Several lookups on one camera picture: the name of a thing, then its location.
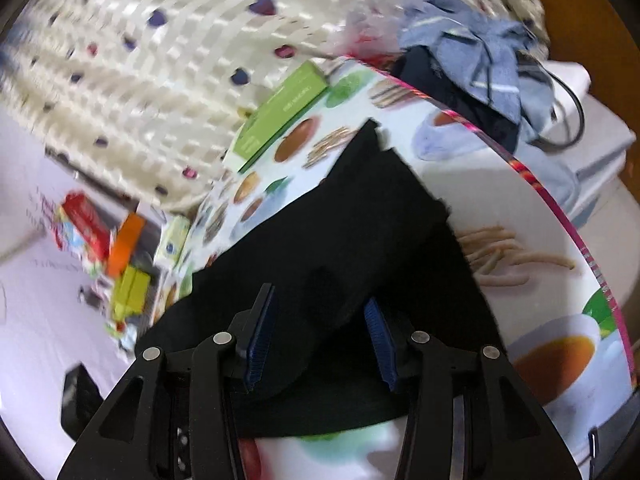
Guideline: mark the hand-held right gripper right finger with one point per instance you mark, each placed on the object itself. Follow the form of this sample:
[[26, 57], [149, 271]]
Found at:
[[377, 340]]

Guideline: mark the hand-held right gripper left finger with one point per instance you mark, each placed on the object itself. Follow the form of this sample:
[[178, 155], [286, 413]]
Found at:
[[260, 340]]

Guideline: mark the black pants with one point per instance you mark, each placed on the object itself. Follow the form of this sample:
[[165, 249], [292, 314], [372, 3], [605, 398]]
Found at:
[[360, 220]]

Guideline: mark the pale green tissue packet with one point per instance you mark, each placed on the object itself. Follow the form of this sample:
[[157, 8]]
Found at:
[[172, 245]]

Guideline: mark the yellow-green box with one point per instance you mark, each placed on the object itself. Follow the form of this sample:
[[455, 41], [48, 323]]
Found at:
[[130, 290]]

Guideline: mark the orange box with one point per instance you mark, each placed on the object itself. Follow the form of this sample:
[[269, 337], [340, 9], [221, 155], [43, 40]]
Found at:
[[127, 245]]

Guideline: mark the black device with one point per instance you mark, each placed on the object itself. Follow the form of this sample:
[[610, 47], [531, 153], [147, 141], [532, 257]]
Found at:
[[80, 400]]

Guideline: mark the round food-print table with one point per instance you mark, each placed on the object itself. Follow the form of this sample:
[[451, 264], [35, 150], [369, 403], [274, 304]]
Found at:
[[500, 185]]

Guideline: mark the red snack packet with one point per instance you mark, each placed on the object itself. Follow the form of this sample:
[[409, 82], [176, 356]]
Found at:
[[85, 220]]

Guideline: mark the green cardboard box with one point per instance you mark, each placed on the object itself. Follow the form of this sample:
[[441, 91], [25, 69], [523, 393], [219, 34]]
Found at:
[[280, 110]]

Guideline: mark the dark navy cloth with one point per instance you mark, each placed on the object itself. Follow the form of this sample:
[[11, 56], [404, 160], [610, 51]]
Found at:
[[450, 90]]

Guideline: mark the cream dotted curtain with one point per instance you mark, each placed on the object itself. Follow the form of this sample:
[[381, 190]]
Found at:
[[175, 60]]

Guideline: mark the white plastic box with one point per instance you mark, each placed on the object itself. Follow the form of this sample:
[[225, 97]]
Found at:
[[600, 140]]

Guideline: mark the blue denim garment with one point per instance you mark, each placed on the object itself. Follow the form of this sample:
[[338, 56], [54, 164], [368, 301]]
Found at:
[[450, 30]]

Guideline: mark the brown wooden board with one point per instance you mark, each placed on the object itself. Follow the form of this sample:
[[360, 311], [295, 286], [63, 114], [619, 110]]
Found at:
[[590, 10]]

